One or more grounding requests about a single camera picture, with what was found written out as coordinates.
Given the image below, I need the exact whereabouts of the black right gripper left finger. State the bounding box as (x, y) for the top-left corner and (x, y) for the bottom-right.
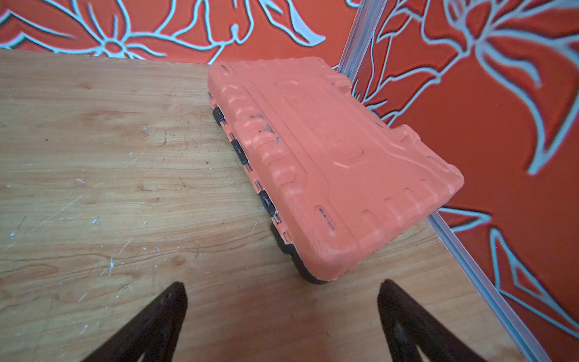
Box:
(85, 281), (188, 361)

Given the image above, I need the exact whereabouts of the orange plastic tool case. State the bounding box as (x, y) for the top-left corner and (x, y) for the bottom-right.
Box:
(207, 57), (464, 284)

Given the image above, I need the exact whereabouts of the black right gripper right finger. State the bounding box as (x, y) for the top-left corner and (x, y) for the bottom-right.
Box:
(377, 279), (484, 361)

